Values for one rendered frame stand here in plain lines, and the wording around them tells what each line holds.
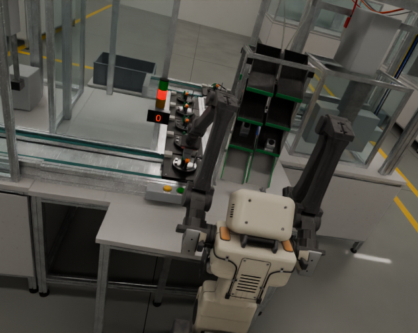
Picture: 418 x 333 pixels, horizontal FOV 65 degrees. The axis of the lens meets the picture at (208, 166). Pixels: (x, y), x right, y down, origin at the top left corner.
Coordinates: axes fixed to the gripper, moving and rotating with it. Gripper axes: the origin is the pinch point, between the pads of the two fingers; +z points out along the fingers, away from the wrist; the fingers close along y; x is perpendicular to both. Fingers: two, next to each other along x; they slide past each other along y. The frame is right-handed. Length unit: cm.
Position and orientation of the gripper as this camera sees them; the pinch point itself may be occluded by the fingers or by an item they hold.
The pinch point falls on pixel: (188, 148)
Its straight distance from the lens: 181.1
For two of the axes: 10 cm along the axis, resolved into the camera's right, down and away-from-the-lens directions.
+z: -2.1, 3.3, 9.2
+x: -0.9, 9.3, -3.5
